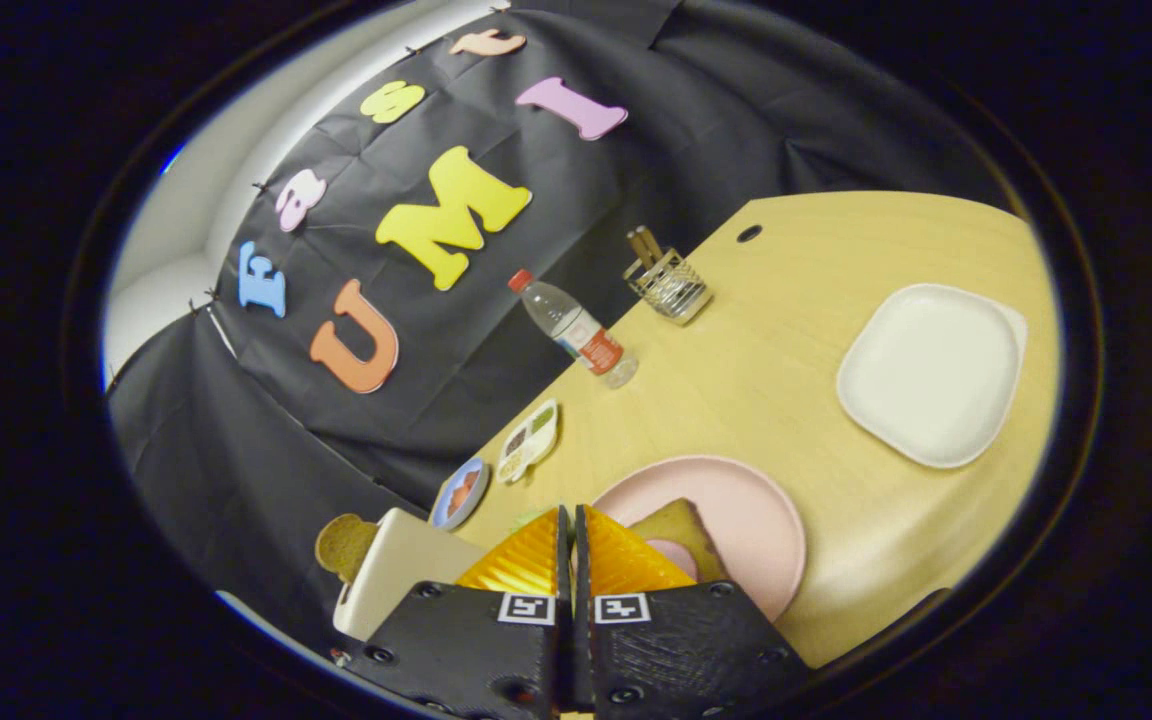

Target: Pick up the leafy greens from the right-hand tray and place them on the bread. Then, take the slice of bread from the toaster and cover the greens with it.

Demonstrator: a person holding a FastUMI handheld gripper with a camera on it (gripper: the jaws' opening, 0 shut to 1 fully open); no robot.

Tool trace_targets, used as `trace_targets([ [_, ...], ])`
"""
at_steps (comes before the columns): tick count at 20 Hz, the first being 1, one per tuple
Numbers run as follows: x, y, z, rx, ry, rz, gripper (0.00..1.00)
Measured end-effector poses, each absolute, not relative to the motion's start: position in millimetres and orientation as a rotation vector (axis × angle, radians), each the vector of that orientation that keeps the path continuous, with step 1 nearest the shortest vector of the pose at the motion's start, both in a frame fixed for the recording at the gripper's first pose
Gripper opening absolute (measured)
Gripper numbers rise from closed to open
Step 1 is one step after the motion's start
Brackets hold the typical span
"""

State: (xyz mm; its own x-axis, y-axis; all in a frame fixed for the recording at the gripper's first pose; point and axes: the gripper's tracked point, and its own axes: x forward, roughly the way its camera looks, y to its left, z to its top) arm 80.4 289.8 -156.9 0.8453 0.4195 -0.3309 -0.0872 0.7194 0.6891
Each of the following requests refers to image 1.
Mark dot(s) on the brown bread slice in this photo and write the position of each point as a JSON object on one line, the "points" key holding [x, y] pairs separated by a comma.
{"points": [[681, 525]]}

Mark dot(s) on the white divided seasoning tray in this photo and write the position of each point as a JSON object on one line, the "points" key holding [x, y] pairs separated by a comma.
{"points": [[528, 440]]}

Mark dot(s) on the brown toast slice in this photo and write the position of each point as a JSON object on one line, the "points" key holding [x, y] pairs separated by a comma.
{"points": [[344, 548]]}

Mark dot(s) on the pink round ham slice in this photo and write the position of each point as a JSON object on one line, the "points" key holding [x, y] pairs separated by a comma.
{"points": [[674, 558]]}

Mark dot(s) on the clear bottle with red cap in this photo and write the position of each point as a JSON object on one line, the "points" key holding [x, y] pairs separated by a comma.
{"points": [[576, 328]]}

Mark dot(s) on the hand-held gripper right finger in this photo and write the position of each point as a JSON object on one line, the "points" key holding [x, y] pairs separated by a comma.
{"points": [[676, 650]]}

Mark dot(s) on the blue plate with red food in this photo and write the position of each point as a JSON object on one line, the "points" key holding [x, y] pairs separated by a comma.
{"points": [[458, 495]]}

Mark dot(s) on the white toaster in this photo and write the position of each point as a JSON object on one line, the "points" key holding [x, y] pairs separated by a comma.
{"points": [[406, 565]]}

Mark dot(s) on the white square plate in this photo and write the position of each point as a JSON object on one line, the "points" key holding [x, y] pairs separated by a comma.
{"points": [[931, 375]]}

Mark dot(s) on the brown wooden utensil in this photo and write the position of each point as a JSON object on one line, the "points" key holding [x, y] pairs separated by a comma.
{"points": [[638, 246], [652, 243]]}

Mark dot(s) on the pink round plate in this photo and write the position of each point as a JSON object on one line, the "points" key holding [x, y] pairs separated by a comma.
{"points": [[746, 520]]}

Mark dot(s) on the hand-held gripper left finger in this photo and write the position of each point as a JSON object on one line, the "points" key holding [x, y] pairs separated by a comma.
{"points": [[476, 650]]}

